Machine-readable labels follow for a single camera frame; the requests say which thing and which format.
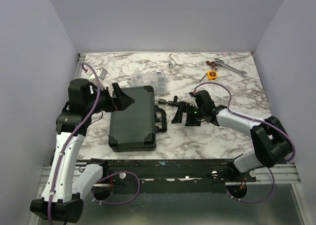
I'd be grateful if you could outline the brown handled tool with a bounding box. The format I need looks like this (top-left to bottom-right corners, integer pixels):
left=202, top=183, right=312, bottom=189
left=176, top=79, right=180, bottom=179
left=206, top=61, right=218, bottom=71

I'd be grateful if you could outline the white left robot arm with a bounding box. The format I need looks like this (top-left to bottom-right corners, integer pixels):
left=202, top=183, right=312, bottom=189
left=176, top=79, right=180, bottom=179
left=30, top=78, right=135, bottom=224

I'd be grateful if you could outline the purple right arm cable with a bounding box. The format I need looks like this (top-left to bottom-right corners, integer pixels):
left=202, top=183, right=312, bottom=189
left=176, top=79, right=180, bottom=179
left=194, top=82, right=296, bottom=203

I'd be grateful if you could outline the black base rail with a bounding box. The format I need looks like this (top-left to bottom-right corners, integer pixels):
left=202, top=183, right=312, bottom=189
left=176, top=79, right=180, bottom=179
left=93, top=159, right=256, bottom=197

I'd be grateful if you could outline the yellow tape measure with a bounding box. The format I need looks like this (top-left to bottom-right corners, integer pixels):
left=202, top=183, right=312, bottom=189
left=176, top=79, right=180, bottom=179
left=206, top=71, right=218, bottom=80

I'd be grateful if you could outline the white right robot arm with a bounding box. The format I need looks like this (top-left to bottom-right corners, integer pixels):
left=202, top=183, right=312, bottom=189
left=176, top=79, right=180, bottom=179
left=171, top=90, right=293, bottom=182

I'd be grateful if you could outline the black T-shaped pipe fitting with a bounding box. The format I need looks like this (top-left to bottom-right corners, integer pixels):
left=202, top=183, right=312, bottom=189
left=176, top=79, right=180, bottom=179
left=158, top=96, right=179, bottom=107

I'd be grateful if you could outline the clear plastic organizer box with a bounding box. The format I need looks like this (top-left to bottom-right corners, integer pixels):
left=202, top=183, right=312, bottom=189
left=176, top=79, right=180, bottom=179
left=130, top=72, right=167, bottom=95

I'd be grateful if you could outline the silver open-end wrench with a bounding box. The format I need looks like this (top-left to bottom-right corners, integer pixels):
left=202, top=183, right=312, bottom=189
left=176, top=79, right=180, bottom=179
left=214, top=58, right=248, bottom=78

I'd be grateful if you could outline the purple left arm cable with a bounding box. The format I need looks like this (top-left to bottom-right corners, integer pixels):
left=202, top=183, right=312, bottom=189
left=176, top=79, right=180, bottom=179
left=46, top=63, right=141, bottom=225

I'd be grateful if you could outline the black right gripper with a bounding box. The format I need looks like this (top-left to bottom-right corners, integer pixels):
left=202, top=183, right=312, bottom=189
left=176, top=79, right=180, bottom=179
left=171, top=101, right=205, bottom=127

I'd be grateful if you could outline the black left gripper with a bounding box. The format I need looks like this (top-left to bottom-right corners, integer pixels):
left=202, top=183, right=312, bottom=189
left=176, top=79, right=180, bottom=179
left=86, top=82, right=135, bottom=115

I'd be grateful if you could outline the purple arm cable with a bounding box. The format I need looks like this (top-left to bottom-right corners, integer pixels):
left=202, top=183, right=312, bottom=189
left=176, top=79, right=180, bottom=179
left=46, top=63, right=141, bottom=225
left=194, top=82, right=296, bottom=203

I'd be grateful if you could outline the black poker set case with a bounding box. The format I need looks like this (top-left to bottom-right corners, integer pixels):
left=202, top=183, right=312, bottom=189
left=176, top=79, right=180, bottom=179
left=108, top=85, right=167, bottom=152

